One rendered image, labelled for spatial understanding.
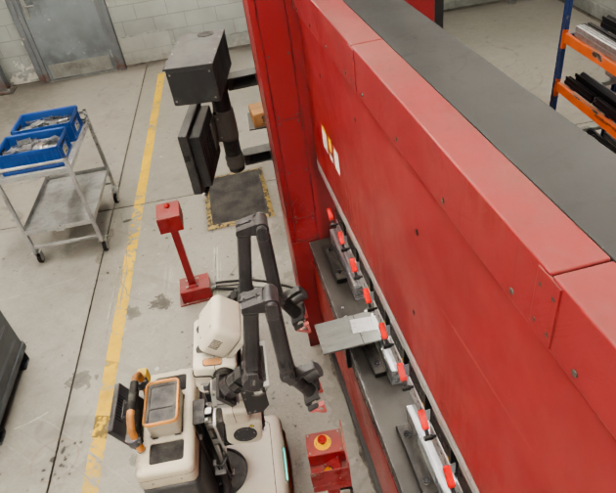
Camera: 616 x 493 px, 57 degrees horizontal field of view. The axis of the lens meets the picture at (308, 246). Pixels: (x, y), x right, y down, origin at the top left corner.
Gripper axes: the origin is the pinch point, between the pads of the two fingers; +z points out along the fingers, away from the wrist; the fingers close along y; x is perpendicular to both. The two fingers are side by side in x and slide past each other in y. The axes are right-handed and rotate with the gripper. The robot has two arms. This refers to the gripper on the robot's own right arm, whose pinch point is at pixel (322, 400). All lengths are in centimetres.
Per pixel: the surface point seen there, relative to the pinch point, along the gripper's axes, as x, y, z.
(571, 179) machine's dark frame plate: -103, -60, -94
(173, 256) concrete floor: 133, 244, 44
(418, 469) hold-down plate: -22.4, -30.8, 21.7
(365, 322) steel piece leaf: -23.1, 36.8, 11.1
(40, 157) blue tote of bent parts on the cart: 163, 278, -76
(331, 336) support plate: -8.6, 32.1, 4.0
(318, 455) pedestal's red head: 15.2, -9.5, 17.1
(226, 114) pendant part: -2, 170, -55
